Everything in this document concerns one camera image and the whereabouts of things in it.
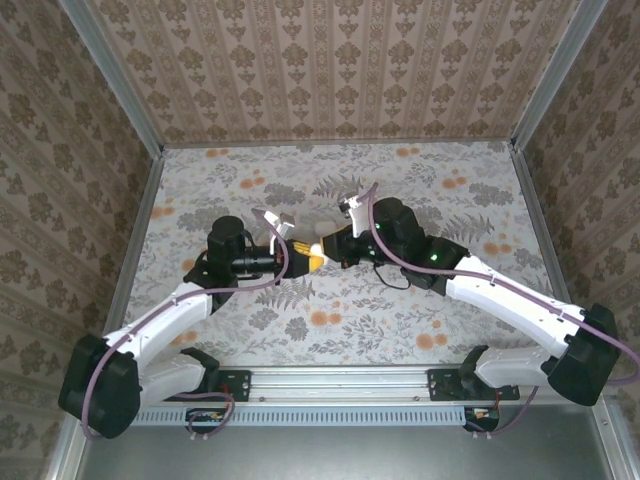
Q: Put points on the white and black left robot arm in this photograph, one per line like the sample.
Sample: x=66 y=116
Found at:
x=160 y=320

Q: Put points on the grey metal front panel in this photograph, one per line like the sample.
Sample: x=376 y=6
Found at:
x=350 y=455

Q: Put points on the aluminium left side rail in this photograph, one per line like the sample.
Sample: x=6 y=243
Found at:
x=150 y=190

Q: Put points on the aluminium back rail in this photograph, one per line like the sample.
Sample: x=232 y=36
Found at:
x=340 y=143

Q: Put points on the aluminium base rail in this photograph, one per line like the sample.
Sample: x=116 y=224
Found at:
x=340 y=385

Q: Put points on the aluminium right side rail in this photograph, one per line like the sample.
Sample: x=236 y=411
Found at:
x=531 y=200

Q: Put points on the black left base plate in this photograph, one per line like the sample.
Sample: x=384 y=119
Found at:
x=235 y=385

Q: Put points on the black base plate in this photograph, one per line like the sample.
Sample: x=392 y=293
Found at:
x=235 y=385
x=445 y=385

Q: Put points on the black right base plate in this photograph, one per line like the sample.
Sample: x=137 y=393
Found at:
x=445 y=385

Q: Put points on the aluminium left frame post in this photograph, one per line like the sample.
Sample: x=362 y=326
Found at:
x=110 y=75

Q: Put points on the aluminium frame post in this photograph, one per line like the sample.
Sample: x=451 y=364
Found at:
x=555 y=75
x=110 y=75

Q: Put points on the aluminium right frame post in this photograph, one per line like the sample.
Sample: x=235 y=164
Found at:
x=555 y=75

